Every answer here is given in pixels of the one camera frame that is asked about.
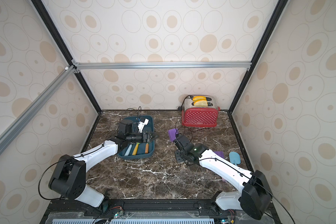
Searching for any black corner frame post right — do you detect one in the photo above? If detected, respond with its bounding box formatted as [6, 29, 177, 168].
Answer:
[228, 0, 288, 114]

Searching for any bread slice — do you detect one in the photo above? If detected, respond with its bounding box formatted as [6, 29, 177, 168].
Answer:
[192, 96, 207, 102]
[193, 99, 208, 107]

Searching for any silver aluminium crossbar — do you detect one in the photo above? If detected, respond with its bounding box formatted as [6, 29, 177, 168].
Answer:
[0, 65, 75, 155]
[75, 61, 252, 70]

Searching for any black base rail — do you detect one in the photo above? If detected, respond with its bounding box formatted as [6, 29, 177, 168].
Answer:
[40, 199, 281, 224]

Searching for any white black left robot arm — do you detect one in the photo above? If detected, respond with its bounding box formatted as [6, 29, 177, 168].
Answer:
[48, 131, 158, 208]

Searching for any front bread slice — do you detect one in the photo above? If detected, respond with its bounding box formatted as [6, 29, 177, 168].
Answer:
[193, 99, 208, 107]

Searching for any green shovel wooden handle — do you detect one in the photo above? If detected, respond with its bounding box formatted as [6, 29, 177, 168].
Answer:
[145, 143, 149, 154]

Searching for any red polka dot toaster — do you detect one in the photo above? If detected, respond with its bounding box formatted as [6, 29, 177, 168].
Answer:
[180, 95, 220, 127]

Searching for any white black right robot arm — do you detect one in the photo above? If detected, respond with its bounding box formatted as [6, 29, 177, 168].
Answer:
[173, 134, 273, 220]

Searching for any blue shovel light blue handle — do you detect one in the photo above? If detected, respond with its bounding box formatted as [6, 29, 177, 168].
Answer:
[124, 144, 133, 156]

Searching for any black corner frame post left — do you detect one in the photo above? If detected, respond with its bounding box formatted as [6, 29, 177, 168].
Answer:
[30, 0, 102, 114]

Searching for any light blue shovel far right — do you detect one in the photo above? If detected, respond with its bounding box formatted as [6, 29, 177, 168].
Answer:
[229, 151, 241, 166]

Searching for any rear bread slice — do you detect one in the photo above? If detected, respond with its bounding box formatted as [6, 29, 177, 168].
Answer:
[192, 96, 207, 102]

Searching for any silver aluminium crossbar back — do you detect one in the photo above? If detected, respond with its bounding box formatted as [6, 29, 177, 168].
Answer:
[75, 61, 252, 70]

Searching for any black toaster power cable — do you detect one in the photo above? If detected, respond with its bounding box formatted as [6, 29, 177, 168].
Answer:
[178, 95, 193, 112]

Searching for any black corner frame post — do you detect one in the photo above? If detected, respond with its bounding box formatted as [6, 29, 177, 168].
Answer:
[30, 0, 102, 114]
[228, 0, 288, 114]

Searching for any teal plastic storage box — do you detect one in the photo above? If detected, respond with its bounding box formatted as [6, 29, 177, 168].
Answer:
[117, 115, 158, 160]

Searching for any green shovel yellow handle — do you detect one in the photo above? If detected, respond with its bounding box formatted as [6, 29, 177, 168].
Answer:
[132, 143, 140, 155]

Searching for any silver aluminium crossbar left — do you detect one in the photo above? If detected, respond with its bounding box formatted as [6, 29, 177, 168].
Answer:
[0, 65, 75, 155]

